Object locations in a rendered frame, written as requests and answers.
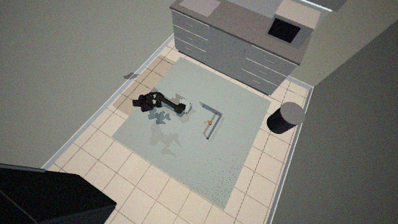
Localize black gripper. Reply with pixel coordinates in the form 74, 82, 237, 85
141, 100, 162, 112

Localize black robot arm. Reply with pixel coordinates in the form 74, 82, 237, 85
132, 92, 186, 114

